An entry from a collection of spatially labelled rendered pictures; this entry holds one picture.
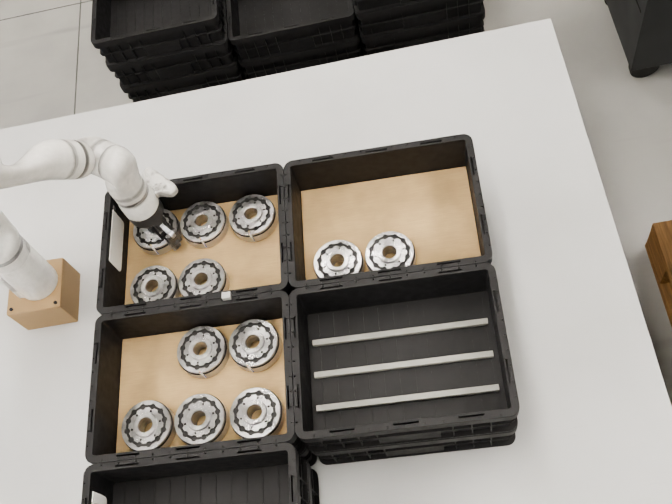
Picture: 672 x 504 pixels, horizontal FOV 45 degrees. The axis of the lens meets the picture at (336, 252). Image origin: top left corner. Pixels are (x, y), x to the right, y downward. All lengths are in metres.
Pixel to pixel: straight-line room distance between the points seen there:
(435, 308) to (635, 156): 1.34
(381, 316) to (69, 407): 0.74
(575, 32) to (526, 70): 1.03
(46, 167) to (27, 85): 2.13
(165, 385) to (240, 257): 0.31
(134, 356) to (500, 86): 1.08
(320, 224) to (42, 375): 0.73
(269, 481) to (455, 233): 0.62
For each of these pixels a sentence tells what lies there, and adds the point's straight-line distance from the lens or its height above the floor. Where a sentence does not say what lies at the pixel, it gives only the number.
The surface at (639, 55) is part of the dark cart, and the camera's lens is 2.82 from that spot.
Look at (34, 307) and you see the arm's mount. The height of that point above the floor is 0.79.
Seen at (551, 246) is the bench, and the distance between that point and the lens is 1.84.
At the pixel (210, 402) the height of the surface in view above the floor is 0.86.
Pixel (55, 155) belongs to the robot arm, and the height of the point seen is 1.31.
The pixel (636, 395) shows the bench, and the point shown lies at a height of 0.70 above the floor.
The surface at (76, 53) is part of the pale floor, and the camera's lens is 3.53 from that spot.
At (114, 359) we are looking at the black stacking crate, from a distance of 1.73.
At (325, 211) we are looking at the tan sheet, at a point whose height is 0.83.
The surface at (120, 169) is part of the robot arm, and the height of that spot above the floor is 1.18.
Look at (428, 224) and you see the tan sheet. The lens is 1.71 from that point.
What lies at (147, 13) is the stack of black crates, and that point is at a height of 0.49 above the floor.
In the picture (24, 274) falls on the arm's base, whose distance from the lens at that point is 1.86.
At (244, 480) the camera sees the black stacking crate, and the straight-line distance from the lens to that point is 1.60.
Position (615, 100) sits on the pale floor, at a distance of 2.94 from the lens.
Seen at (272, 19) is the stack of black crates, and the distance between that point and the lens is 2.77.
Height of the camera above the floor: 2.33
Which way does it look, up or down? 61 degrees down
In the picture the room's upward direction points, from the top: 21 degrees counter-clockwise
